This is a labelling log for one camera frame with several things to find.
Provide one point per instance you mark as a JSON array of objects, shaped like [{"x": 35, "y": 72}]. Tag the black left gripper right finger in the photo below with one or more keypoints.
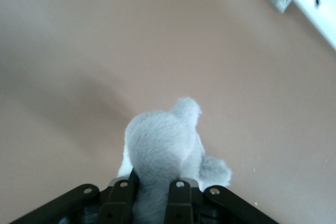
[{"x": 181, "y": 200}]

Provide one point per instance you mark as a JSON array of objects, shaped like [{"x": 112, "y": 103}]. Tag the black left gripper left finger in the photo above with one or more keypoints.
[{"x": 120, "y": 200}]

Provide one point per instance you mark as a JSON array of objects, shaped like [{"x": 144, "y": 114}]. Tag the gray plush toy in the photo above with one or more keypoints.
[{"x": 162, "y": 142}]

